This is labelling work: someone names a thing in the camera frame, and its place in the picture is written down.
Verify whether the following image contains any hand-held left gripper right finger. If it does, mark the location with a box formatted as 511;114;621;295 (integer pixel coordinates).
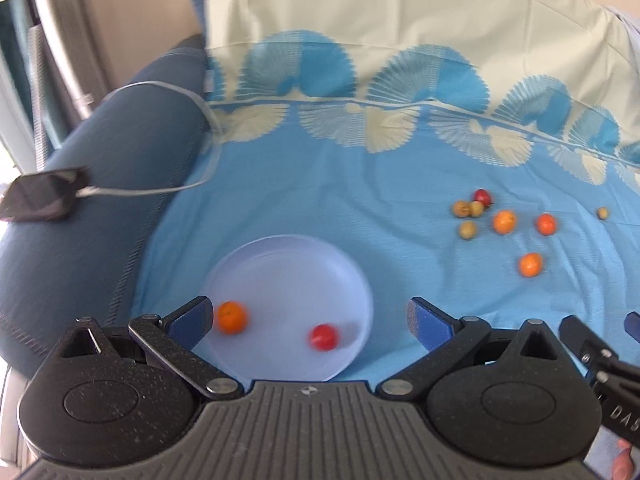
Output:
375;296;583;402

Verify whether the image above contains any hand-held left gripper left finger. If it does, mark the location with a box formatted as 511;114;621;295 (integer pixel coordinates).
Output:
47;296;246;402

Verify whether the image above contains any pale blue plastic plate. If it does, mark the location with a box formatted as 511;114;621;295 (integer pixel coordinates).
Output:
194;234;374;382

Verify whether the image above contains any person's right hand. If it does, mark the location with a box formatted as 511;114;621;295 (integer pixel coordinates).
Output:
612;437;635;480

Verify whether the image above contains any blue fan-print bed sheet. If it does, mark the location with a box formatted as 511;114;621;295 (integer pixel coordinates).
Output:
131;0;640;480

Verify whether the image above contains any blue sofa armrest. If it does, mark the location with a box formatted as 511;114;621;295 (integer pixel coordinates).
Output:
0;34;211;381

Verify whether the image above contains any black smartphone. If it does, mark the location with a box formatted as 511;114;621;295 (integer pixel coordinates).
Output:
0;166;93;222

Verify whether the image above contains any teal curtain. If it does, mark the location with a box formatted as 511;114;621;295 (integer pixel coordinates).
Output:
0;0;66;161

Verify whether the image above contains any white charging cable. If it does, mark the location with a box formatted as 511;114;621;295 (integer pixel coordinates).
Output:
75;80;224;199

